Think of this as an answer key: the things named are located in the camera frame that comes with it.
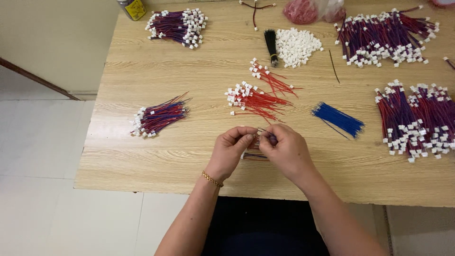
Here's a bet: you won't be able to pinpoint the bundle of black wires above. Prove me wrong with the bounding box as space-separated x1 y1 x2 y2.
264 29 279 68

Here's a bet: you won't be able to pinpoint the plastic bag of red wires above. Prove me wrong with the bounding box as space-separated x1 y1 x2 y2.
282 0 346 25

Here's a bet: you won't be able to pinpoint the loose dark red wire harness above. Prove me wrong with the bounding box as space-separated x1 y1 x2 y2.
239 0 276 31

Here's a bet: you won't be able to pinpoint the heap of white plastic connectors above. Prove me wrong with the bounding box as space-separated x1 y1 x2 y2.
275 28 324 69

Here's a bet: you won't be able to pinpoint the person's left hand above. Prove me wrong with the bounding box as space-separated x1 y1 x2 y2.
205 126 259 183

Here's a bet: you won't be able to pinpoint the wooden table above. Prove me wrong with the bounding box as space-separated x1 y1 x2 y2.
73 0 455 208

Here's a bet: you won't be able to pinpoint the small row of red connector wires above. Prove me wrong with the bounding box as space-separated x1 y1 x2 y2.
249 58 303 98

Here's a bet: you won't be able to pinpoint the gold chain bracelet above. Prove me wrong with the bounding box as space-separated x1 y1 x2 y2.
201 171 224 188

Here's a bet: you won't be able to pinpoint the double heap red blue wires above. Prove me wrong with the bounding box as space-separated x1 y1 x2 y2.
374 79 455 163

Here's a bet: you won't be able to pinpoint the person's dark clothing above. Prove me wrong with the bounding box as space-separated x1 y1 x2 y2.
201 196 330 256

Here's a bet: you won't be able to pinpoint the red blue wire bundle, tight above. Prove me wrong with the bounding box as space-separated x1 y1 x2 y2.
145 9 209 50

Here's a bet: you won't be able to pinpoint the bundle of blue wires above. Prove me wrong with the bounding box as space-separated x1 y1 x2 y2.
311 102 365 140

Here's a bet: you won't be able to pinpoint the small red blue wire pile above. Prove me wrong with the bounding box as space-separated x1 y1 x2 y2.
129 92 192 138

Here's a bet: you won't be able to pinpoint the person's right hand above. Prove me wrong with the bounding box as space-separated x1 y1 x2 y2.
258 124 316 185

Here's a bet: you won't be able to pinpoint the red blue wire with connector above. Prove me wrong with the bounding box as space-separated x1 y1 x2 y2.
241 128 278 160

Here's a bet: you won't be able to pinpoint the large heap red blue wires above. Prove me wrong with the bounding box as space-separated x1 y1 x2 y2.
334 5 440 68

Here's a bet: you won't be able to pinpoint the pile of red connector wires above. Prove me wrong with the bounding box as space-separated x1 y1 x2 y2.
225 81 294 123

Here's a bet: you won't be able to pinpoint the single black wire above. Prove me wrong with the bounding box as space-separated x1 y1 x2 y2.
329 50 341 84

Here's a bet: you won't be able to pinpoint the jar with yellow label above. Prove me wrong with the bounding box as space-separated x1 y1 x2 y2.
117 0 146 21

